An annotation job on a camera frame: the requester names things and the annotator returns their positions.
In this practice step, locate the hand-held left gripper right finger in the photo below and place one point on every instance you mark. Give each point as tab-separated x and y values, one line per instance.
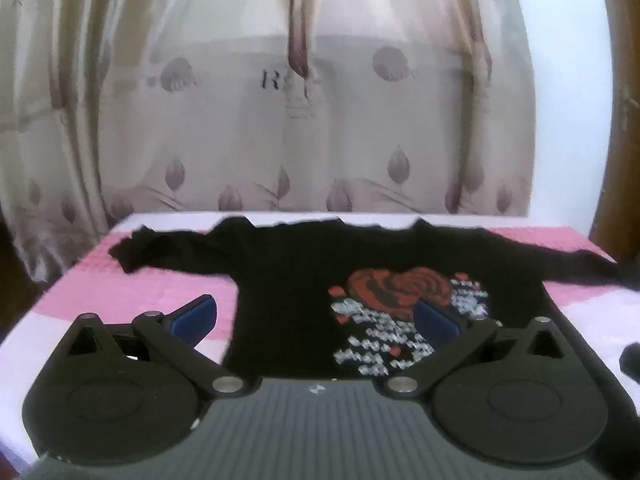
436	327

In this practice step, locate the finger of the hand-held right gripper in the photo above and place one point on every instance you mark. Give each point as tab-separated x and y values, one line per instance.
631	359

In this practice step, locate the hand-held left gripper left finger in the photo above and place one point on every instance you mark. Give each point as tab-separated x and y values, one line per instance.
196	321

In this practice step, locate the beige leaf-print curtain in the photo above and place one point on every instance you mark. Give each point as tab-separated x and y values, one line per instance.
240	110

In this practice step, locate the black printed long-sleeve shirt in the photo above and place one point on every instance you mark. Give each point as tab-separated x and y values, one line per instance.
280	285

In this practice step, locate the pink checked bed sheet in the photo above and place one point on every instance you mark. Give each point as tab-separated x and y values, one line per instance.
125	290

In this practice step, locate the brown wooden door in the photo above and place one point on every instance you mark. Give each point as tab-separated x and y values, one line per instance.
617	35

